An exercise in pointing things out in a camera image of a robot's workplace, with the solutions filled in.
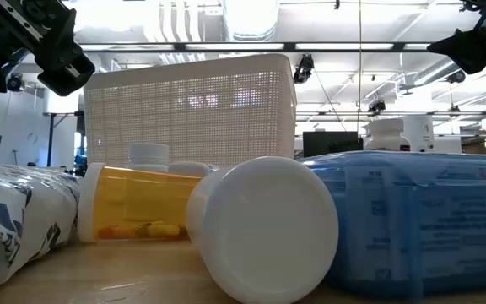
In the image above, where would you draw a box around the large white plastic bottle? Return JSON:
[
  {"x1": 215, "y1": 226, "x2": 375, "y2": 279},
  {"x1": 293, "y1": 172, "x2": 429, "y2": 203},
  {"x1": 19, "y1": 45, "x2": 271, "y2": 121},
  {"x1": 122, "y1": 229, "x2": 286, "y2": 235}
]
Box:
[{"x1": 186, "y1": 155, "x2": 340, "y2": 304}]

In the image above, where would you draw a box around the orange pill bottle white cap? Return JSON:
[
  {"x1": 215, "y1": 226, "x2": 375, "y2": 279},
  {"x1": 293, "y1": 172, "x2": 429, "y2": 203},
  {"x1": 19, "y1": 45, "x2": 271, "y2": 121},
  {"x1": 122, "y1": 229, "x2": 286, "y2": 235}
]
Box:
[{"x1": 77, "y1": 162, "x2": 203, "y2": 244}]

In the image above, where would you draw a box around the thin black frame bar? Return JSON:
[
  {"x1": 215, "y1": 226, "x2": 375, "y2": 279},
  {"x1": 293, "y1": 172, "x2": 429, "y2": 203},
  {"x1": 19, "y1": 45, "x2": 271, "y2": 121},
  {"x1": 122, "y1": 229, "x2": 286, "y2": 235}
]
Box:
[{"x1": 295, "y1": 110, "x2": 486, "y2": 117}]

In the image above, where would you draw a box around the ribbed silver ceiling duct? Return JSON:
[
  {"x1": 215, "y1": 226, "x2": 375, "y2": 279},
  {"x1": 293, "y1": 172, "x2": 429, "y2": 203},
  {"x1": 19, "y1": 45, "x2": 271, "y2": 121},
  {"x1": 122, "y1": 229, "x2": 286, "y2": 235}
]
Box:
[{"x1": 221, "y1": 0, "x2": 281, "y2": 42}]

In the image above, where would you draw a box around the white bottle dark label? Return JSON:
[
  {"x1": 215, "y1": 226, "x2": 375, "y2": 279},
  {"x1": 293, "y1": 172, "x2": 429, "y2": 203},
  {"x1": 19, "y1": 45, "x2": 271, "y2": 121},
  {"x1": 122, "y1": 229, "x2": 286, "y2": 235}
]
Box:
[{"x1": 363, "y1": 117, "x2": 412, "y2": 152}]

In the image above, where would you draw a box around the black computer monitor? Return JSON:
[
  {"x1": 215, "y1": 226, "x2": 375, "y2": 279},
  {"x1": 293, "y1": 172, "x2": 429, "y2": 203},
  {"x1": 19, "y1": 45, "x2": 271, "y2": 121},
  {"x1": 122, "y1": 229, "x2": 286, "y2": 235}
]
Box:
[{"x1": 302, "y1": 131, "x2": 365, "y2": 158}]

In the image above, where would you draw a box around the thick black frame bar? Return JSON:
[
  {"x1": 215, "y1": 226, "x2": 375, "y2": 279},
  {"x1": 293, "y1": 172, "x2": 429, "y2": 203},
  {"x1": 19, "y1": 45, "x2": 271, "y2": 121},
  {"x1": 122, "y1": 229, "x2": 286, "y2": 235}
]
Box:
[{"x1": 78, "y1": 41, "x2": 486, "y2": 53}]

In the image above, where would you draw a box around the blue object in background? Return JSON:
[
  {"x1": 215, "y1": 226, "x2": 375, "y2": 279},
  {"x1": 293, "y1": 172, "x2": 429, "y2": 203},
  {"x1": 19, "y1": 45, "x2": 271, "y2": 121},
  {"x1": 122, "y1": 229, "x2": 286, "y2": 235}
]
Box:
[{"x1": 73, "y1": 154, "x2": 89, "y2": 176}]

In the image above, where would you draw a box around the blue plastic wrapped package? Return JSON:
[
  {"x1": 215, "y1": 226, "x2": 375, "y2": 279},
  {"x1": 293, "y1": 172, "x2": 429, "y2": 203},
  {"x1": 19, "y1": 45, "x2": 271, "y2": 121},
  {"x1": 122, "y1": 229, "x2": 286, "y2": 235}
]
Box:
[{"x1": 300, "y1": 150, "x2": 486, "y2": 299}]

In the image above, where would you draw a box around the white cylinder device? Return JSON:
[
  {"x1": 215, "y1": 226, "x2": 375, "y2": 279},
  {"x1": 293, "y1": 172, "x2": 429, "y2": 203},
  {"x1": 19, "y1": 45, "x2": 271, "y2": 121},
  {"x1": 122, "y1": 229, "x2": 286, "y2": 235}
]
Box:
[{"x1": 401, "y1": 115, "x2": 435, "y2": 153}]

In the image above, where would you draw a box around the white perforated plastic basket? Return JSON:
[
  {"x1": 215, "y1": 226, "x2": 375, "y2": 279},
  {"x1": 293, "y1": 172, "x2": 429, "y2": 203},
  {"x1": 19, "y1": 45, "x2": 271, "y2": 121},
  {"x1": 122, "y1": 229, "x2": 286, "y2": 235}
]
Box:
[{"x1": 83, "y1": 53, "x2": 298, "y2": 168}]

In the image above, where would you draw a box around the white black printed package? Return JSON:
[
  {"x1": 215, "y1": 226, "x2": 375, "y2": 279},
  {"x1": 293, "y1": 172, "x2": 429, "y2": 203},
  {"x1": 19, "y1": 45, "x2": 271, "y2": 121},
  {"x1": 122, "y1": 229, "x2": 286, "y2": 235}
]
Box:
[{"x1": 0, "y1": 160, "x2": 80, "y2": 293}]

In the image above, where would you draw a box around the white counter box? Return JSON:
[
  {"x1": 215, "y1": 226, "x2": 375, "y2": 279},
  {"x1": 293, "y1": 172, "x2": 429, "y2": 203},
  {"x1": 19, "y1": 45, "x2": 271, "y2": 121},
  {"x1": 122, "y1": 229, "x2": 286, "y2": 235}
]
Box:
[{"x1": 432, "y1": 137, "x2": 463, "y2": 154}]

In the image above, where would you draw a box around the small white capped bottle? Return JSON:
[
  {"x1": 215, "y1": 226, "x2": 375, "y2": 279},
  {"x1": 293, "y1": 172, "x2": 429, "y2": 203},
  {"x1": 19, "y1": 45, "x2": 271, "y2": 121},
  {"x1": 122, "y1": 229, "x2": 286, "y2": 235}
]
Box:
[{"x1": 127, "y1": 142, "x2": 170, "y2": 173}]

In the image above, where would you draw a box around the thin hanging cable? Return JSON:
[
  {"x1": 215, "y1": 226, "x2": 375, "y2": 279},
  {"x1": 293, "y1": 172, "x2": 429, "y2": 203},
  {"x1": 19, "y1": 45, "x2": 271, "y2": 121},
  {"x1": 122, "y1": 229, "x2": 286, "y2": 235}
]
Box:
[{"x1": 357, "y1": 0, "x2": 363, "y2": 132}]

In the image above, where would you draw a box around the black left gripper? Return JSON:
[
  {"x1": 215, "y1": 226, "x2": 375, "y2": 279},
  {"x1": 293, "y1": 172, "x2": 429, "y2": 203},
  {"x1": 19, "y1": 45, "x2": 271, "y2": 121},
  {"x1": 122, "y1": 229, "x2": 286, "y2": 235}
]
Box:
[{"x1": 0, "y1": 0, "x2": 96, "y2": 97}]

